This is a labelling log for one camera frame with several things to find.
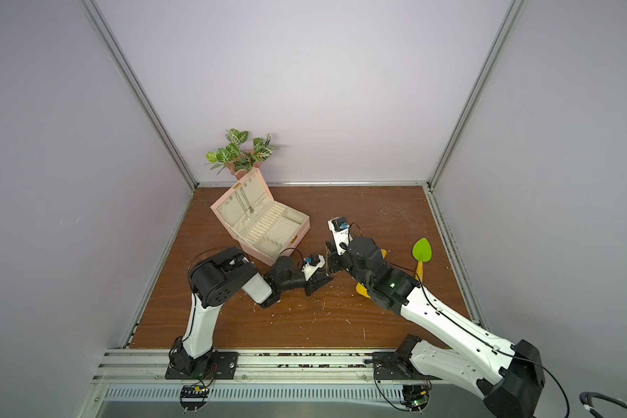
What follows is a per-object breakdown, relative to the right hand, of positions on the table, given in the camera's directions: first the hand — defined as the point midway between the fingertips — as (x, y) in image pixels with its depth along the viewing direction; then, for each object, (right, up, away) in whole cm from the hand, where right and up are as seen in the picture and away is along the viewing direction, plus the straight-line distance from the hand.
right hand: (331, 235), depth 72 cm
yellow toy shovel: (+11, -20, +13) cm, 26 cm away
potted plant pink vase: (-36, +26, +27) cm, 52 cm away
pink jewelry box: (-24, -1, +25) cm, 35 cm away
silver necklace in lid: (-30, +7, +25) cm, 40 cm away
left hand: (+1, -17, +17) cm, 23 cm away
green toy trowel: (+36, -10, +25) cm, 45 cm away
